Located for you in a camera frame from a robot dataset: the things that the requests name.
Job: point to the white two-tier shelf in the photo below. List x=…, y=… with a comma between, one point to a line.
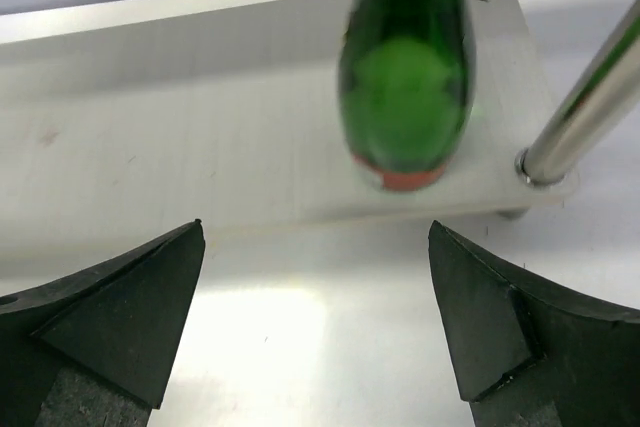
x=121, y=121

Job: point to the green bottle gold cap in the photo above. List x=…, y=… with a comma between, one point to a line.
x=406, y=84

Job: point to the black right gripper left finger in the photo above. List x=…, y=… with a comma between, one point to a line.
x=97, y=347

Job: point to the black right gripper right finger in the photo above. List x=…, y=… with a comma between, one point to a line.
x=527, y=351

